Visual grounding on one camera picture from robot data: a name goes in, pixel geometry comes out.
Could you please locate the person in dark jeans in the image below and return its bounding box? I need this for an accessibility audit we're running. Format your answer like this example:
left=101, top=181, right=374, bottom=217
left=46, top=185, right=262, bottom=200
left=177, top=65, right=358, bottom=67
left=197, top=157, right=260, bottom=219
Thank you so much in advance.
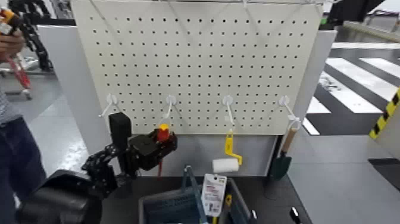
left=0, top=91, right=48, bottom=224

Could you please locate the orange black handheld device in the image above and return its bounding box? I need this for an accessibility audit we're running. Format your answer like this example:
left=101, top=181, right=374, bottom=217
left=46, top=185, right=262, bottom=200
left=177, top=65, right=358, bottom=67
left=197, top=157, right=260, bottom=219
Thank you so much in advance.
left=0, top=7, right=23, bottom=36

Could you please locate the white carded tool package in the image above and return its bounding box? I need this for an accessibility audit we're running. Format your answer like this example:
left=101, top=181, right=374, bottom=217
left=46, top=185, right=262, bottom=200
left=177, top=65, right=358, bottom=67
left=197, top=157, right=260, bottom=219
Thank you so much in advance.
left=201, top=173, right=228, bottom=217

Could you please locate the black table frame post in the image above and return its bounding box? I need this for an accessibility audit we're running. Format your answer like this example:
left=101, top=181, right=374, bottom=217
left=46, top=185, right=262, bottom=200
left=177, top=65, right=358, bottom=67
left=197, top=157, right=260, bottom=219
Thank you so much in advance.
left=266, top=135, right=283, bottom=178

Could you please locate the grey blue folding crate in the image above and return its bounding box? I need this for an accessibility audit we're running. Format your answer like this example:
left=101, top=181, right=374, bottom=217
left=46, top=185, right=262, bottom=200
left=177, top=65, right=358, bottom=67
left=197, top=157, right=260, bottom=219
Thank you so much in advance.
left=137, top=165, right=255, bottom=224

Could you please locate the yellow black hazard striped post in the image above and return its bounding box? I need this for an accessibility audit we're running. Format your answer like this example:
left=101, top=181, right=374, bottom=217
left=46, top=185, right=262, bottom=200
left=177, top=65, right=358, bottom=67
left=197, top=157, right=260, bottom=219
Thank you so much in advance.
left=368, top=88, right=400, bottom=161

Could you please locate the white pegboard hook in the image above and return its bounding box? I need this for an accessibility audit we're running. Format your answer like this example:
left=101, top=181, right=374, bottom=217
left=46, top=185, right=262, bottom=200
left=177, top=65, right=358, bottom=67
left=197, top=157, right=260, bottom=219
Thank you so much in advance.
left=98, top=94, right=120, bottom=119
left=222, top=95, right=236, bottom=130
left=159, top=94, right=178, bottom=123
left=279, top=95, right=302, bottom=130

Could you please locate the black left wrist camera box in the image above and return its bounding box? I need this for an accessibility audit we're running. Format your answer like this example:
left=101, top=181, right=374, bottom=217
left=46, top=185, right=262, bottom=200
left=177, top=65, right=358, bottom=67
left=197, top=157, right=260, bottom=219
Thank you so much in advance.
left=108, top=111, right=133, bottom=157

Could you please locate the white partition panel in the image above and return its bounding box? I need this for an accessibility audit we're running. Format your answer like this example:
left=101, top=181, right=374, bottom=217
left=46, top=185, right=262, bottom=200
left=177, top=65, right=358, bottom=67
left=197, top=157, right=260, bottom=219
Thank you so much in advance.
left=37, top=24, right=338, bottom=178

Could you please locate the green trowel wooden handle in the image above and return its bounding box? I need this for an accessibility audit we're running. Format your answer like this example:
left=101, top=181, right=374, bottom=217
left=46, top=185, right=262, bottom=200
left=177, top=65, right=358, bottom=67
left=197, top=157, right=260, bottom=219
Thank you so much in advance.
left=270, top=126, right=298, bottom=181

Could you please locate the yellow handled paint roller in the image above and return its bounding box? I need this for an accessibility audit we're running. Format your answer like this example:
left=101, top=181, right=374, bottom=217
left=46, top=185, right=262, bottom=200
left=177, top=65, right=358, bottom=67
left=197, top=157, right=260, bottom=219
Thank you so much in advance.
left=212, top=131, right=243, bottom=174

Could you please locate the red lanyard strap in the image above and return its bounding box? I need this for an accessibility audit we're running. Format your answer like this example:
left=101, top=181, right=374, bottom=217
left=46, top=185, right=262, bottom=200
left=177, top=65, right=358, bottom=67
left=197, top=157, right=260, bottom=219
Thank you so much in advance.
left=6, top=57, right=32, bottom=90

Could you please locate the black monitor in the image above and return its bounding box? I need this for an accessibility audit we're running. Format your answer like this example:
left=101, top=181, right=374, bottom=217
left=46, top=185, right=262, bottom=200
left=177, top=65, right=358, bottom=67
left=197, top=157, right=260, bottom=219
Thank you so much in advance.
left=328, top=0, right=387, bottom=25

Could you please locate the person's hand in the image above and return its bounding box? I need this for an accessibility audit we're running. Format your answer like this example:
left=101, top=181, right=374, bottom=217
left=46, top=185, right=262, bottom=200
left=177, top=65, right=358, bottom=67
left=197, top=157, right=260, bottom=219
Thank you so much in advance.
left=0, top=29, right=26, bottom=62

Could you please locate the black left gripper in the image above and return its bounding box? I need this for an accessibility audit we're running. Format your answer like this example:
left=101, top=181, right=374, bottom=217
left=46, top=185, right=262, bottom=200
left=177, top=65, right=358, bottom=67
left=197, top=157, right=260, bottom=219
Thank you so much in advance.
left=126, top=128, right=179, bottom=172

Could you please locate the black cable chain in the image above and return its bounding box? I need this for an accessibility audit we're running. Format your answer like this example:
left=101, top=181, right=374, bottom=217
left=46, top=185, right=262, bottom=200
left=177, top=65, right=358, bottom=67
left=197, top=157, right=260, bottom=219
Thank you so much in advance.
left=8, top=0, right=55, bottom=72

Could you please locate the beige metal pegboard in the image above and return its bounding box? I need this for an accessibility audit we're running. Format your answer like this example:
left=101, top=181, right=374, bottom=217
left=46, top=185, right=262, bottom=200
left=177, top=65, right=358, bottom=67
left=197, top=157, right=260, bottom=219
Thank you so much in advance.
left=71, top=0, right=324, bottom=136

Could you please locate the red yellow screwdriver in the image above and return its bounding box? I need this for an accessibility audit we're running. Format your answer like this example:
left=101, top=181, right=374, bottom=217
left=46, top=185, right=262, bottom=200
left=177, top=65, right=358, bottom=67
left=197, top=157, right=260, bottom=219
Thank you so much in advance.
left=157, top=123, right=171, bottom=178

